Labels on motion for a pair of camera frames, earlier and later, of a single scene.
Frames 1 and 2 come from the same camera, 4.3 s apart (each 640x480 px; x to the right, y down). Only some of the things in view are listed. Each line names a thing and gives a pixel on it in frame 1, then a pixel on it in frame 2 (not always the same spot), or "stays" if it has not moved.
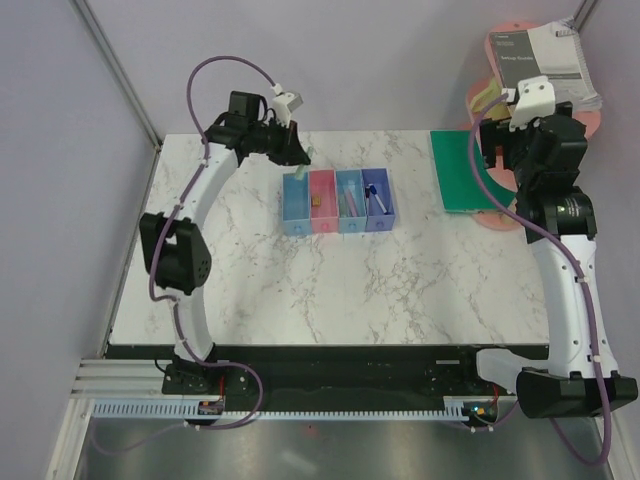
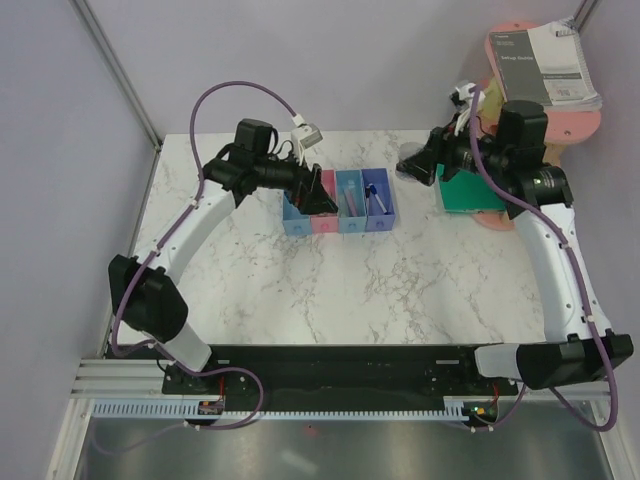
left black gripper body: [275, 141] → [298, 193]
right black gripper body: [516, 144] → [452, 139]
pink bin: [324, 218] stays
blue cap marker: [374, 191] stays
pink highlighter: [351, 203] stays
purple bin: [378, 197] stays
